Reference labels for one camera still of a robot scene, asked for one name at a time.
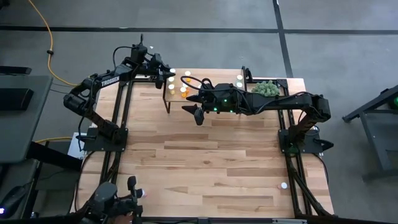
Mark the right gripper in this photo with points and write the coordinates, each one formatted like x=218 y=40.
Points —
x=224 y=99

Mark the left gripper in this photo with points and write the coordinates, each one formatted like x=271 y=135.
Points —
x=154 y=63

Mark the pale yellow medicine bottle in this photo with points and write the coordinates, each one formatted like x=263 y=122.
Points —
x=170 y=79
x=172 y=71
x=171 y=86

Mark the teal medicine bottle white cap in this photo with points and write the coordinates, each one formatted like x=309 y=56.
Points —
x=239 y=77
x=239 y=84

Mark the pink medicine bottle white cap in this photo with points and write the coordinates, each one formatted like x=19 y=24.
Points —
x=284 y=185
x=140 y=192

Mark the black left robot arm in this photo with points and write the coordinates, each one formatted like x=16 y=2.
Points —
x=102 y=81

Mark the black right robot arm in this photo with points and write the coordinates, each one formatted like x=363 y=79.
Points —
x=289 y=102

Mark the black leader arm with gripper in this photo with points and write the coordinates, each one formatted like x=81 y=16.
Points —
x=105 y=199

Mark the green plant in woven pot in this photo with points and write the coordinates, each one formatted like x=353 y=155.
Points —
x=265 y=88

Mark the grey desk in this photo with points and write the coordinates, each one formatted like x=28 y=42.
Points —
x=18 y=133

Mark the black-framed side table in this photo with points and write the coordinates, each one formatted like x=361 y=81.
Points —
x=388 y=133

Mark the black computer mouse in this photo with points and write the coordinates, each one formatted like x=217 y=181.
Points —
x=12 y=202

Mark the wooden shelf black metal frame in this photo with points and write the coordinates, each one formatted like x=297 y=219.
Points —
x=177 y=98

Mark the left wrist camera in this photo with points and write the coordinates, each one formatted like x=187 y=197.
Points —
x=139 y=53

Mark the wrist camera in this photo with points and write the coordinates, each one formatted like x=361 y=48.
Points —
x=139 y=53
x=225 y=87

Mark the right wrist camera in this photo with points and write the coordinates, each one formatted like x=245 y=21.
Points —
x=225 y=87

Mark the black aluminium rig frame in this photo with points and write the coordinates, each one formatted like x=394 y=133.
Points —
x=124 y=102

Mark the silver bracket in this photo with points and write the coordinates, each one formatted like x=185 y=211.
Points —
x=289 y=221

